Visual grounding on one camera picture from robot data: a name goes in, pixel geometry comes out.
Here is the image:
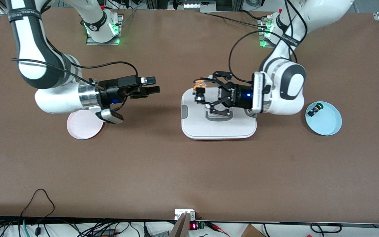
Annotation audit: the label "orange push-button switch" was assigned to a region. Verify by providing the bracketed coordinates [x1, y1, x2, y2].
[193, 79, 207, 103]

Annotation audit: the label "white lidded container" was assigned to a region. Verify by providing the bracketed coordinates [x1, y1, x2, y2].
[180, 87, 258, 141]

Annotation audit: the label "pink round plate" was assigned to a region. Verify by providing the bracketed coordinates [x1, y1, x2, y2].
[67, 110, 104, 140]

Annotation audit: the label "light blue round plate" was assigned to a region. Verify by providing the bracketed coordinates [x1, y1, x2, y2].
[305, 101, 342, 136]

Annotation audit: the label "red clip leads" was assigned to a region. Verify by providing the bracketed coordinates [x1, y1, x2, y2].
[206, 222, 230, 237]

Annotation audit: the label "brown cardboard piece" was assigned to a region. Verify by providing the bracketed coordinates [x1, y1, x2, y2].
[240, 224, 266, 237]

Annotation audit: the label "black power adapter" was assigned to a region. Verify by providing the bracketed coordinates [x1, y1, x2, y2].
[92, 228, 118, 237]

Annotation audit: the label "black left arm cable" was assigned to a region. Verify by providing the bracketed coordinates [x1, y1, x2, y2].
[228, 0, 308, 83]

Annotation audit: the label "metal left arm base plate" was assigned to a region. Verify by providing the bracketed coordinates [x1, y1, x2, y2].
[258, 18, 275, 48]

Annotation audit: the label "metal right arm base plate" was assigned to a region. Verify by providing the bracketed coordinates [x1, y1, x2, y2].
[86, 14, 124, 45]

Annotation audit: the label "black cable across table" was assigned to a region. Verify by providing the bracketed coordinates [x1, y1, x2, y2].
[205, 9, 269, 29]

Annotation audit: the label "green push-button switch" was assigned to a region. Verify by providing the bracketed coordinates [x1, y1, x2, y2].
[307, 103, 323, 118]

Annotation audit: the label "black looped cable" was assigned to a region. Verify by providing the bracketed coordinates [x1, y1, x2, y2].
[20, 189, 56, 237]

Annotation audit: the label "black oval cable loop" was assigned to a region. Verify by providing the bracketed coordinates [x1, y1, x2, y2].
[310, 223, 342, 234]

